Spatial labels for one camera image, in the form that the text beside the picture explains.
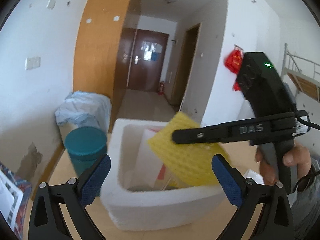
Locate yellow foam net sleeve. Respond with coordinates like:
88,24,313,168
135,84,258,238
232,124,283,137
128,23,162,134
148,112,229,186

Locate red white printed plastic bag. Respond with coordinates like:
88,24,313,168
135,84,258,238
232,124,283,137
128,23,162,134
130,128,178,191

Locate grey sleeve forearm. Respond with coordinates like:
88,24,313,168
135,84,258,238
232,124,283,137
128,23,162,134
287,159,320,240

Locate right hand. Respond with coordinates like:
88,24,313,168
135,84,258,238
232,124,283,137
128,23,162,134
254,142,312,186

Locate white tissue sheet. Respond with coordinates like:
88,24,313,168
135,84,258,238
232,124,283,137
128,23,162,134
244,169,264,185

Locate white printed paper sheets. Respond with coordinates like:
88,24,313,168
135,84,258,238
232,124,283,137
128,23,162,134
0,171,23,230

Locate red fire extinguisher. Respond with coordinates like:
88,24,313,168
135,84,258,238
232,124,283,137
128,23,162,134
157,81,164,95

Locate teal cylindrical canister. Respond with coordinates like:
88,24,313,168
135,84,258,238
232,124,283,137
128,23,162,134
65,126,107,176

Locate white foam box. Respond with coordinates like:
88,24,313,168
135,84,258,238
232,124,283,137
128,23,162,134
100,119,225,231

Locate dark brown entrance door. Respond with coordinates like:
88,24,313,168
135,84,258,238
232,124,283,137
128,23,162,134
127,29,169,92

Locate light blue crumpled sheet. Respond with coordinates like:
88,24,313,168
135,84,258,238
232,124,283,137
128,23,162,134
55,91,112,132

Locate wooden wardrobe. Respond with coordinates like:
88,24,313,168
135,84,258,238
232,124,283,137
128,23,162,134
73,0,142,127

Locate black cable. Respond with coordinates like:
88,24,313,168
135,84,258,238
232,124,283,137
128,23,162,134
291,108,320,193

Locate metal bunk bed frame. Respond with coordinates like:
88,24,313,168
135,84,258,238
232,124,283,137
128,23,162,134
280,43,319,103

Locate side doorway frame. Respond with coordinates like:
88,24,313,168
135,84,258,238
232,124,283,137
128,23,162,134
170,23,201,107

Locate white wall socket pair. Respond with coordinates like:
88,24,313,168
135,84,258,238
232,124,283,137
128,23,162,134
25,57,41,70

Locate white wall switch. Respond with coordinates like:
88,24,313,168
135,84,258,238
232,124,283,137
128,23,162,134
47,0,56,10

